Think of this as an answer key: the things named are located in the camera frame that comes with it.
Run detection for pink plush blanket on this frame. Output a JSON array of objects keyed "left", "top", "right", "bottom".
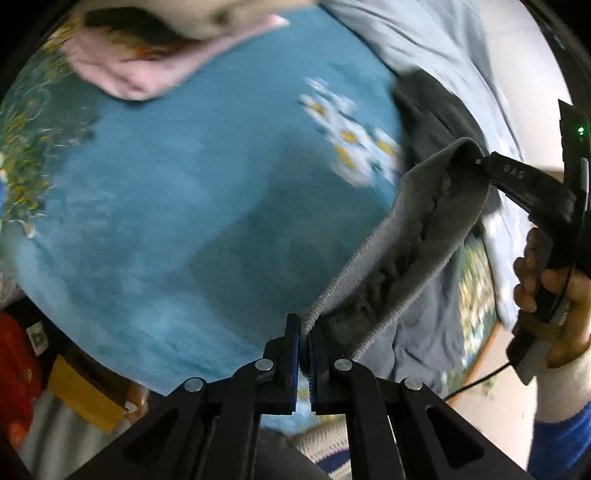
[{"left": 60, "top": 15, "right": 290, "bottom": 101}]

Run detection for red garment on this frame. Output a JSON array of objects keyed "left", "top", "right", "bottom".
[{"left": 0, "top": 313, "right": 42, "bottom": 450}]

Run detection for right forearm blue white sleeve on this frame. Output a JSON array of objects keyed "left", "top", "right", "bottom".
[{"left": 527, "top": 351, "right": 591, "bottom": 479}]

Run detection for grey sweatpants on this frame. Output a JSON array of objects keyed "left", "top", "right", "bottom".
[{"left": 301, "top": 138, "right": 490, "bottom": 394}]

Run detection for yellow bag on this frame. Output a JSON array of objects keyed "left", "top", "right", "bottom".
[{"left": 47, "top": 355, "right": 147, "bottom": 433}]

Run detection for teal floral blanket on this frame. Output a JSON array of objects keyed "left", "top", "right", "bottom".
[{"left": 1, "top": 5, "right": 418, "bottom": 395}]

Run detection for person's right hand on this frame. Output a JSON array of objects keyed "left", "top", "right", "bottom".
[{"left": 507, "top": 228, "right": 590, "bottom": 383}]

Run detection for black cable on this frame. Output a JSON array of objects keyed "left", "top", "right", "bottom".
[{"left": 443, "top": 361, "right": 514, "bottom": 401}]

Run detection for light blue floral duvet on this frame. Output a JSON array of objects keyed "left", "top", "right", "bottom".
[{"left": 322, "top": 1, "right": 530, "bottom": 329}]

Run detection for black white jacket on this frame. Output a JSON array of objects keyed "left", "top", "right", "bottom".
[{"left": 392, "top": 67, "right": 502, "bottom": 218}]

